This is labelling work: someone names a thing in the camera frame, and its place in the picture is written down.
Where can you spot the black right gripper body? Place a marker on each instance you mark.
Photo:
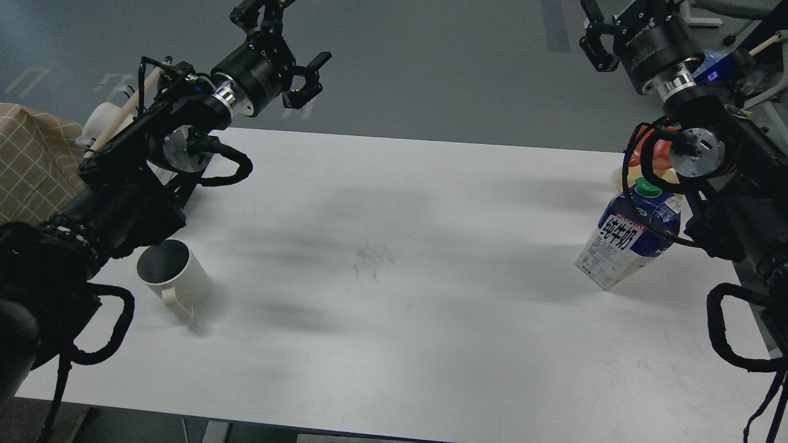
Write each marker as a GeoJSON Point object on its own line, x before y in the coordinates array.
{"type": "Point", "coordinates": [657, 38]}

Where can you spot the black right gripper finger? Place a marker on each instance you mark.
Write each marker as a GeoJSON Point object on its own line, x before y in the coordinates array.
{"type": "Point", "coordinates": [591, 42]}

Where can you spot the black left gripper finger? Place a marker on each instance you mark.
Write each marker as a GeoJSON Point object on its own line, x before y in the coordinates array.
{"type": "Point", "coordinates": [260, 16]}
{"type": "Point", "coordinates": [300, 97]}

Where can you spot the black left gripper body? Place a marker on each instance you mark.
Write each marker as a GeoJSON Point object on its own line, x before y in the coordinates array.
{"type": "Point", "coordinates": [254, 74]}

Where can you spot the blue white milk carton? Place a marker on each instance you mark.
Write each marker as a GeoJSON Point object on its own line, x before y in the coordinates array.
{"type": "Point", "coordinates": [625, 242]}

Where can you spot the white ribbed mug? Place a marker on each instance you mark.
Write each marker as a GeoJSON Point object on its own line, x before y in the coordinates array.
{"type": "Point", "coordinates": [172, 271]}

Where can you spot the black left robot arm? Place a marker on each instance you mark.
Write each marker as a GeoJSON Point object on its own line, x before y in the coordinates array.
{"type": "Point", "coordinates": [136, 183]}

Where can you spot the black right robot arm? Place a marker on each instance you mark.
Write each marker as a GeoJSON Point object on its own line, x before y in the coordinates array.
{"type": "Point", "coordinates": [707, 148]}

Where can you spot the blue plastic cup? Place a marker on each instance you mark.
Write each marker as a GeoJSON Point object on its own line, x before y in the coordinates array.
{"type": "Point", "coordinates": [722, 66]}

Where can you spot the orange plastic cup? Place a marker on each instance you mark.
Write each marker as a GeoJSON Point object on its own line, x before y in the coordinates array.
{"type": "Point", "coordinates": [661, 149]}

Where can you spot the white cup on rack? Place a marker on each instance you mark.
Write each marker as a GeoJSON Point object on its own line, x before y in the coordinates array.
{"type": "Point", "coordinates": [163, 175]}

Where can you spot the white cup behind rack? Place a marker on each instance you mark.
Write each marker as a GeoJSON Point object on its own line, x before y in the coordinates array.
{"type": "Point", "coordinates": [99, 120]}

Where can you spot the white office chair base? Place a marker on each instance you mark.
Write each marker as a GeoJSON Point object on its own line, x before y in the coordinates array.
{"type": "Point", "coordinates": [712, 14]}

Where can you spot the beige checkered cloth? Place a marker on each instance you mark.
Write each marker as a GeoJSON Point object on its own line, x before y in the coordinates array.
{"type": "Point", "coordinates": [39, 163]}

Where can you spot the black wire cup rack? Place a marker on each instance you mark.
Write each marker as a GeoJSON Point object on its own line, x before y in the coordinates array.
{"type": "Point", "coordinates": [166, 87]}

